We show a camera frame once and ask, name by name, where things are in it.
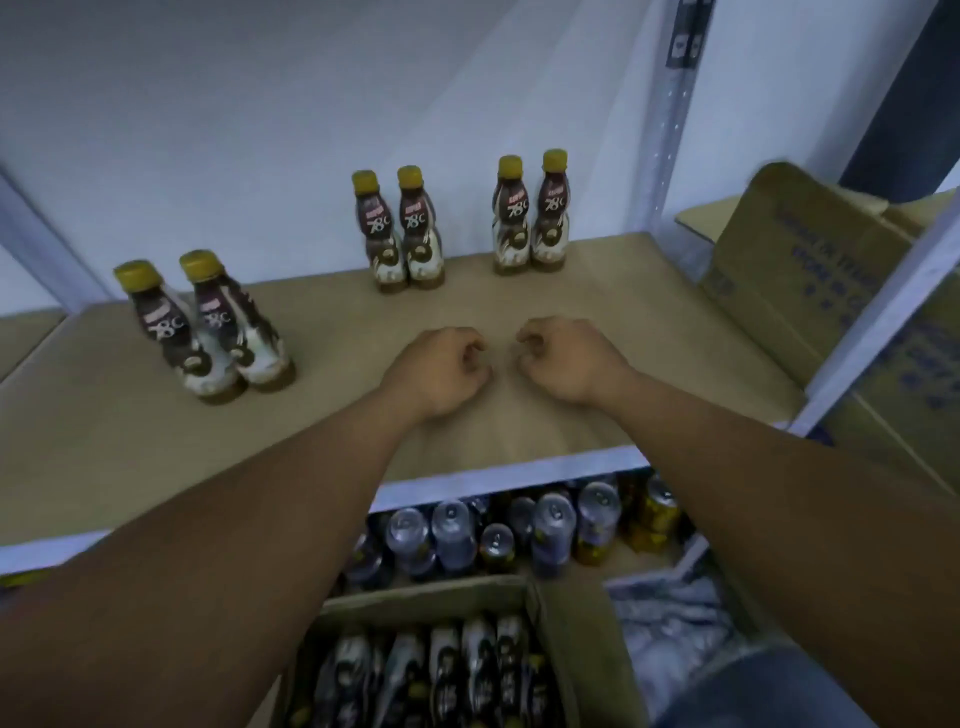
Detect brown cardboard box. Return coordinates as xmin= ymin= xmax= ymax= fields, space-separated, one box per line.
xmin=247 ymin=573 xmax=654 ymax=728

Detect group of Kopiko coffee bottles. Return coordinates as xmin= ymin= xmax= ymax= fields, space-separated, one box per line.
xmin=114 ymin=148 xmax=575 ymax=405

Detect person's right hand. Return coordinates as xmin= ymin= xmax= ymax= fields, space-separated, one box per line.
xmin=514 ymin=315 xmax=639 ymax=407

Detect person's left forearm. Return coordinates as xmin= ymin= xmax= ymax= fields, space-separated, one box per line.
xmin=0 ymin=390 xmax=414 ymax=728

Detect row of silver cans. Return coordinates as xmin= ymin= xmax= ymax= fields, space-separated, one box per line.
xmin=337 ymin=472 xmax=692 ymax=596

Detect open brown carton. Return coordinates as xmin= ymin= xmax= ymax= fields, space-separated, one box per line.
xmin=675 ymin=160 xmax=960 ymax=500

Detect white metal shelving rack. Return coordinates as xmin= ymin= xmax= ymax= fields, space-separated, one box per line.
xmin=0 ymin=0 xmax=960 ymax=587

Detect person's grey trousers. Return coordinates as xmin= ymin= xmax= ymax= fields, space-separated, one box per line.
xmin=652 ymin=637 xmax=887 ymax=728

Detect person's left hand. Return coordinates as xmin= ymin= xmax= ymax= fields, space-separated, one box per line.
xmin=375 ymin=325 xmax=497 ymax=425

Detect person's right forearm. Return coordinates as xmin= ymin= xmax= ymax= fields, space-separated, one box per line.
xmin=607 ymin=367 xmax=960 ymax=728

